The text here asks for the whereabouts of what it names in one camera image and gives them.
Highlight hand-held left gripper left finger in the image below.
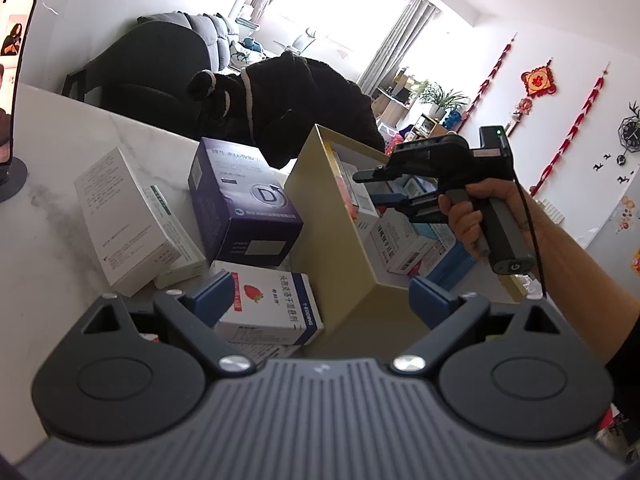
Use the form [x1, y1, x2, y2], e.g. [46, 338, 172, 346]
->
[80, 269, 252, 376]

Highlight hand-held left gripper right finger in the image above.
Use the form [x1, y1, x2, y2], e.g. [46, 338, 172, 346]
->
[389, 276, 561, 376]

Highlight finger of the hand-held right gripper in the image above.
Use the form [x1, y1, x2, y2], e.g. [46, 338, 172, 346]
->
[369, 187, 453, 226]
[352, 157, 441, 187]

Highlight white and blue medicine box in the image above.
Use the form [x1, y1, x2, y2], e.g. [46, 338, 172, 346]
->
[345, 180, 381, 216]

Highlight orange and yellow medicine box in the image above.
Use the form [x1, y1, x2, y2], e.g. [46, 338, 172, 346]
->
[325, 142, 361, 221]

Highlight narrow blue box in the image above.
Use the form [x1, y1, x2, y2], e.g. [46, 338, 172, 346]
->
[427, 240, 476, 288]

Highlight light blue medicine box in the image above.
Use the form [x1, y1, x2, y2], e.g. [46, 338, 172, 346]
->
[410, 220, 456, 256]

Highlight white strawberry print medicine box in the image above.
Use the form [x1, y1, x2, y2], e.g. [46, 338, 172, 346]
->
[210, 260, 326, 347]

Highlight tan cardboard box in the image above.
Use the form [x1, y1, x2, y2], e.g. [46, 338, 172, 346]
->
[282, 124, 531, 358]

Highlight purple medicine box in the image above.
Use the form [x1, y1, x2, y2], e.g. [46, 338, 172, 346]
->
[187, 137, 305, 268]

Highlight green and white medicine box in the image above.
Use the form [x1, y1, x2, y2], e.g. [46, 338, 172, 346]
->
[74, 146, 208, 298]

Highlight person's right forearm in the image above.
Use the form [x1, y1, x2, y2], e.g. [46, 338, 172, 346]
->
[522, 195, 640, 366]

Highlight white marble desktop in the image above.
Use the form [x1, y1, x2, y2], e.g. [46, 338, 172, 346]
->
[0, 82, 546, 361]

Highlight person's right hand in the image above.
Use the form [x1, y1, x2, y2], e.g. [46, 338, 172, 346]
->
[437, 179, 550, 261]

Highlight green potted plant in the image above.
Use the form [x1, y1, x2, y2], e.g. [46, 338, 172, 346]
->
[415, 80, 471, 121]

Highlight wooden computer desk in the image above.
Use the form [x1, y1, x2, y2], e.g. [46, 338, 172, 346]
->
[372, 67, 426, 126]

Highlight black fleece coat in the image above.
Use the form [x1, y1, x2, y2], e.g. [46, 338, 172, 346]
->
[187, 50, 386, 168]

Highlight grey curtain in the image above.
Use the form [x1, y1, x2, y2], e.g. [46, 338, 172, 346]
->
[360, 0, 441, 96]

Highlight white fridge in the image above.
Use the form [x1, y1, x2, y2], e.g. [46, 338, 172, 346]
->
[585, 180, 640, 286]

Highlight white office chair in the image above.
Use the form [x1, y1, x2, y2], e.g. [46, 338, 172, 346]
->
[285, 30, 318, 56]

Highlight grey sofa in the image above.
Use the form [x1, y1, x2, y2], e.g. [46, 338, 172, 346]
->
[137, 10, 251, 71]

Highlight black chair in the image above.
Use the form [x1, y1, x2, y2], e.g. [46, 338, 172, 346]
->
[62, 22, 221, 136]

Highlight round black phone stand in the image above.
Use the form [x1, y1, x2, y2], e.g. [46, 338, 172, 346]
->
[0, 155, 29, 204]

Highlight smartphone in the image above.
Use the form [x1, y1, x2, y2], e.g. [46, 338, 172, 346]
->
[0, 0, 38, 166]

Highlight red firecracker string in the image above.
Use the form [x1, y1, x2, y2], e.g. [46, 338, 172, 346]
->
[472, 32, 518, 111]

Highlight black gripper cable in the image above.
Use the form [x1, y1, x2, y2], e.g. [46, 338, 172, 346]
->
[515, 180, 548, 296]

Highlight red knot wall ornament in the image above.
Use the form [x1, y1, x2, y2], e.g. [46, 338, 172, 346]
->
[510, 57, 558, 131]

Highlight black deer wall stickers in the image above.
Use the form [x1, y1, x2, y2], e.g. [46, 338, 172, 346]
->
[592, 152, 631, 183]

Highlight black wall clock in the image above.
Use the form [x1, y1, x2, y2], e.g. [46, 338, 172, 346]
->
[617, 102, 640, 153]

